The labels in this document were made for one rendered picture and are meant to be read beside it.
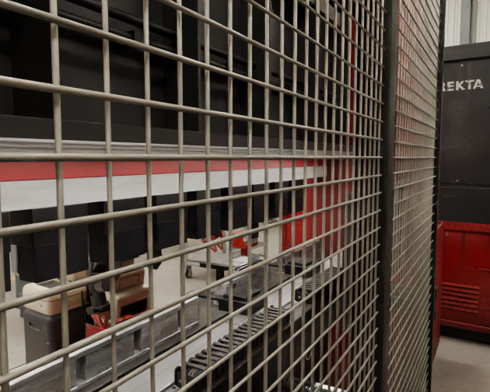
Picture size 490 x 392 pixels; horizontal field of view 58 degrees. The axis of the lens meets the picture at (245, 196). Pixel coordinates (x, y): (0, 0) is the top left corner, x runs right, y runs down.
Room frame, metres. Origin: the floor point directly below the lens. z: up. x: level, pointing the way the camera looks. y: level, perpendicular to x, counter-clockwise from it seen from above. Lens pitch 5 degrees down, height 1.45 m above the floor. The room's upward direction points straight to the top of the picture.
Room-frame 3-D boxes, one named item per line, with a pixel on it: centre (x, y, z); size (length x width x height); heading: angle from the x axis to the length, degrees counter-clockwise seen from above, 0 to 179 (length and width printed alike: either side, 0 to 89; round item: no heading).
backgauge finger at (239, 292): (1.37, 0.07, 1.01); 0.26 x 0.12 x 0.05; 60
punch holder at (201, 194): (1.55, 0.16, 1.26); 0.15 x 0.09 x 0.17; 150
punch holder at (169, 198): (1.37, 0.26, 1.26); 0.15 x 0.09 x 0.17; 150
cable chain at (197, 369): (1.01, 0.01, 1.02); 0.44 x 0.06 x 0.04; 150
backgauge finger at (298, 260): (1.79, -0.17, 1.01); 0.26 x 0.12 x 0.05; 60
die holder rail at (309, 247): (2.35, -0.30, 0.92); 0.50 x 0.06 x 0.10; 150
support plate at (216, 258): (1.95, 0.10, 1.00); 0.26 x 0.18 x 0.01; 60
